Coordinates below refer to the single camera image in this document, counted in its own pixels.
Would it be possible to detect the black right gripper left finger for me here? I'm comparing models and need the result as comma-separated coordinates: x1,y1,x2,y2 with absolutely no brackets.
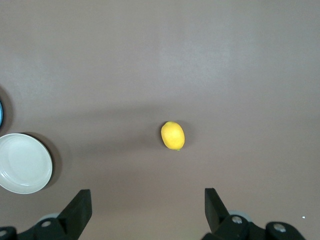
0,189,93,240

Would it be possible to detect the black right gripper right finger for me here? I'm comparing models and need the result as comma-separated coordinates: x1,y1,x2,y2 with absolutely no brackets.
201,187,307,240

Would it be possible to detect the yellow lemon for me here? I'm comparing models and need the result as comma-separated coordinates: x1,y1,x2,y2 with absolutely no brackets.
160,121,186,152

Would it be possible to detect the beige round plate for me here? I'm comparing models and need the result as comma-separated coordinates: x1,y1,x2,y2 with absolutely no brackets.
0,132,54,195

